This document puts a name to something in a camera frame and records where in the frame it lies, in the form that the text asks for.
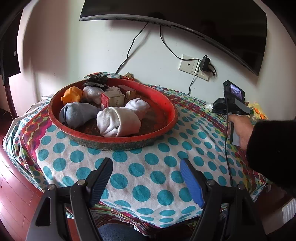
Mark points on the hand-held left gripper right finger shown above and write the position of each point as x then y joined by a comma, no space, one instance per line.
192,183

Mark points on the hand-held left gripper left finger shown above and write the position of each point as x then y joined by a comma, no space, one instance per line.
99,183

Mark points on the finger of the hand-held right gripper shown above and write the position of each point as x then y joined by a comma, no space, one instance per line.
219,105

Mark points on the white sock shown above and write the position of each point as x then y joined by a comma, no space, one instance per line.
92,93
138,106
115,122

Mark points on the red round tray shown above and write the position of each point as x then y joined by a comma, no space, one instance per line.
157,115

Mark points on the grey sock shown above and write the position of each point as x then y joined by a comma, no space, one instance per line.
76,113

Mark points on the brown cardboard box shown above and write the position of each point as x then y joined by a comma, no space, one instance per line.
115,100

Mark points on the orange rubber toy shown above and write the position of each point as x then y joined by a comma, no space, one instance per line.
71,93

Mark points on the dark red box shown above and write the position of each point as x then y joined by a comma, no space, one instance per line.
124,89

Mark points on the black bag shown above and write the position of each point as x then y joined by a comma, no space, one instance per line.
96,80

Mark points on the person's right forearm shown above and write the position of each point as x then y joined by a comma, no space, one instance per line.
272,148

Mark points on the person's right hand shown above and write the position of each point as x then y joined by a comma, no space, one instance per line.
242,129

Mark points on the clear plastic bag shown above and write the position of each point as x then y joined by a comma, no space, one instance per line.
208,106

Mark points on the yellow knitted duck toy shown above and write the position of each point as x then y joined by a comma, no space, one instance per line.
259,110

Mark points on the black angled plug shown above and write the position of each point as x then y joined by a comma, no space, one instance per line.
211,70

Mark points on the black power adapter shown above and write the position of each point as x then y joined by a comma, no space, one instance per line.
204,63

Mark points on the polka dot blanket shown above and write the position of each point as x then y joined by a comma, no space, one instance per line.
150,166

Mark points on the person's jeans leg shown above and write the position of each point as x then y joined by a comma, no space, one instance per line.
120,233

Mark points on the red candy wrapper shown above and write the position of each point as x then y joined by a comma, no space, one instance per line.
128,76

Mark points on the white ribbed panel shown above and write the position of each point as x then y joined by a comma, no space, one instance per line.
290,209

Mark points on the black hanging garment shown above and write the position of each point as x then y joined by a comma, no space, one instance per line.
9,58

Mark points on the white wall outlet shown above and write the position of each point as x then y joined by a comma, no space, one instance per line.
188,64

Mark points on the wall-mounted television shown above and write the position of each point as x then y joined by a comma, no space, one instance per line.
196,14

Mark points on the dark wooden furniture frame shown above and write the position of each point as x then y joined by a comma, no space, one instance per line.
10,97

